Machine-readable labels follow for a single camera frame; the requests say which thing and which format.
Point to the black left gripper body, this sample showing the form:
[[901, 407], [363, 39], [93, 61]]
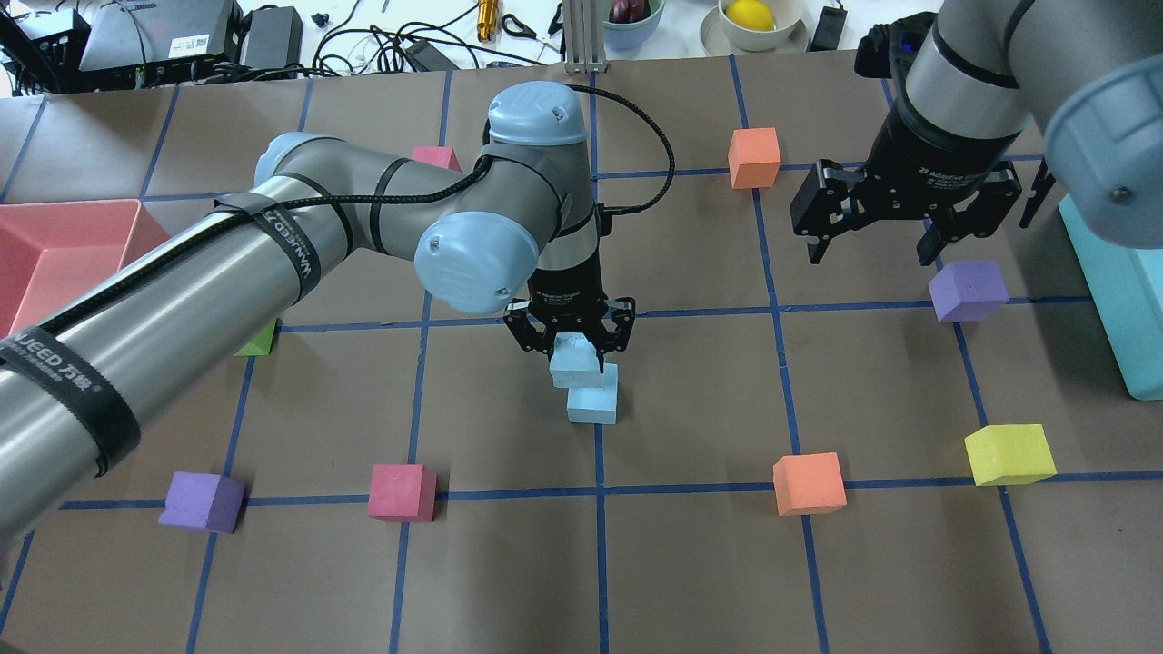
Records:
[[569, 280]]

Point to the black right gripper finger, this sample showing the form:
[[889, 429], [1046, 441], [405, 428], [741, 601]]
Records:
[[817, 247], [931, 245]]

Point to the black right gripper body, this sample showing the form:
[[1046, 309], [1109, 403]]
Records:
[[938, 151]]

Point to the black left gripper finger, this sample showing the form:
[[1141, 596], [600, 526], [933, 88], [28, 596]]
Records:
[[598, 340], [533, 340]]

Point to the light blue block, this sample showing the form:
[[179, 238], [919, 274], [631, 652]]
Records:
[[573, 363], [595, 405]]

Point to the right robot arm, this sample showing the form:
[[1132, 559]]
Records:
[[969, 79]]

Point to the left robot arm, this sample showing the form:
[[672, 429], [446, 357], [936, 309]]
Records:
[[519, 234]]

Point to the purple block near teal tray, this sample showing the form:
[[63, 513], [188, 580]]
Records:
[[968, 291]]

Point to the orange block front row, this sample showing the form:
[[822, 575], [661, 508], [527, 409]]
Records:
[[754, 158]]

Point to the orange block row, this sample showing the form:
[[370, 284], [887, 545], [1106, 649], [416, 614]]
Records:
[[754, 158], [808, 484]]

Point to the pink block left front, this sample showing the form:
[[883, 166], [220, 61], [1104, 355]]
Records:
[[437, 155]]

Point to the teal plastic tray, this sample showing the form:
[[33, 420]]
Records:
[[1126, 287]]

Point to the pink block left back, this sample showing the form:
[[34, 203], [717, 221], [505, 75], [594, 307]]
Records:
[[402, 493]]

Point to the black power adapter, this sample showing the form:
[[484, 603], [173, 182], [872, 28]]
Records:
[[272, 38], [830, 26]]

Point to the yellow block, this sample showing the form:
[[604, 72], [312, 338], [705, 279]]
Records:
[[1009, 455]]

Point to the orange block back row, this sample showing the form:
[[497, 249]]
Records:
[[808, 484]]

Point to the beige bowl with lemon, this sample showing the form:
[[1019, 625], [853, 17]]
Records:
[[745, 27]]

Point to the green block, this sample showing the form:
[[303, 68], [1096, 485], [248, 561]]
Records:
[[262, 343]]

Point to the blue bowl with fruit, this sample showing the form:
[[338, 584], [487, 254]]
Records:
[[628, 24]]

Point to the scissors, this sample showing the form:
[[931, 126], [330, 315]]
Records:
[[514, 27]]

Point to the purple block near pink tray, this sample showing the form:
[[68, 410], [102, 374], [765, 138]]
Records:
[[203, 502]]

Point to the pink plastic tray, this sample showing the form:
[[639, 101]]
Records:
[[53, 253]]

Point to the black computer box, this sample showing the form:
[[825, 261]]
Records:
[[125, 44]]

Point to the aluminium frame post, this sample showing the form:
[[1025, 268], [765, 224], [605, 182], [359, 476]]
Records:
[[584, 37]]

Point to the yellow-handled tool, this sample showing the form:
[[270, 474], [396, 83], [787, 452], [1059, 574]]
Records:
[[488, 19]]

